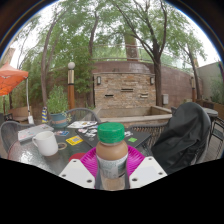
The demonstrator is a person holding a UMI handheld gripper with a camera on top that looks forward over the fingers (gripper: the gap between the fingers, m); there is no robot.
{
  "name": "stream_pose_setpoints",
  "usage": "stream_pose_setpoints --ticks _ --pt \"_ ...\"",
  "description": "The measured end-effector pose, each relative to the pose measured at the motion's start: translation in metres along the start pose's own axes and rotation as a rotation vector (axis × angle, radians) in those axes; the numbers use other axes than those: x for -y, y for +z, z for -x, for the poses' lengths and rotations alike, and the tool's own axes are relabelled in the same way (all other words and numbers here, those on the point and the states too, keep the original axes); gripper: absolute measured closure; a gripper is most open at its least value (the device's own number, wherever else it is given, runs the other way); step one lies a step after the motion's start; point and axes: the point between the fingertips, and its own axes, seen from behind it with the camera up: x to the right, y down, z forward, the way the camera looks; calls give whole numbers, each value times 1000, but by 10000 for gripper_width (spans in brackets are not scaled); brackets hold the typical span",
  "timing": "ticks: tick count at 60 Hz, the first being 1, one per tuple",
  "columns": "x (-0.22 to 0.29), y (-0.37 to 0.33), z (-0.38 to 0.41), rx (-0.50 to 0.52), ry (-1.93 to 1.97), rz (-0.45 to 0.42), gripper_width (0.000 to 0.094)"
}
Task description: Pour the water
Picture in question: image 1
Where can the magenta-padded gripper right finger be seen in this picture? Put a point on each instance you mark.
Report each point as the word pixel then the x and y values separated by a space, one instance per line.
pixel 148 170

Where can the wall lantern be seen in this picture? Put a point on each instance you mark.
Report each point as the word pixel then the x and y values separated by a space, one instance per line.
pixel 152 80
pixel 98 80

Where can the yellow card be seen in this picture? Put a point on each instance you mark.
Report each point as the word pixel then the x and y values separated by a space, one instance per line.
pixel 74 140

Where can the wooden bench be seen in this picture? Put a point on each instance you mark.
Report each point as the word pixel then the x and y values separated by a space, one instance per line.
pixel 20 114

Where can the black jacket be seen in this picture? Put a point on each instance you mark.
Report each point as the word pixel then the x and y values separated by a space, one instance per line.
pixel 183 133

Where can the blue yellow striped cone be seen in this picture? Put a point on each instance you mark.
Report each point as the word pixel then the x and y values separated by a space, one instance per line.
pixel 44 116

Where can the orange canopy tent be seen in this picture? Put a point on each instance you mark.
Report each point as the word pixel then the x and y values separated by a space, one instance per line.
pixel 10 78

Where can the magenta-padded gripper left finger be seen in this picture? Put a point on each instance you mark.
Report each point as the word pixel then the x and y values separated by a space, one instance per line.
pixel 75 170

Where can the white printed paper sheet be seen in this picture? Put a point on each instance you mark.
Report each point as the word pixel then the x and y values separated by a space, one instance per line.
pixel 81 124

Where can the silver laptop with stickers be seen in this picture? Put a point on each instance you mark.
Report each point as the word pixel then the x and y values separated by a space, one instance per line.
pixel 33 131

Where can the green-capped brown drink bottle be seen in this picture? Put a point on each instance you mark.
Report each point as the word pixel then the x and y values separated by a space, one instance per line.
pixel 111 153

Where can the white ceramic mug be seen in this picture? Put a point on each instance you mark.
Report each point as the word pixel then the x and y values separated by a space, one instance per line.
pixel 46 144

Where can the grey wall utility box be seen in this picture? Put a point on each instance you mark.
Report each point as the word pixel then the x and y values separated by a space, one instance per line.
pixel 165 99

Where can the grey wicker chair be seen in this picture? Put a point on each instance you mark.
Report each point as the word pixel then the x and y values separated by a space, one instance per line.
pixel 150 130
pixel 81 114
pixel 10 131

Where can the potted plant in blue pot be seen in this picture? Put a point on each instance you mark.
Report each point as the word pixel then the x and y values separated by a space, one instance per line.
pixel 58 106

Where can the wooden lamp post with globe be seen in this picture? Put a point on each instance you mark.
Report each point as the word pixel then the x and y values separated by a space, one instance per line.
pixel 71 90

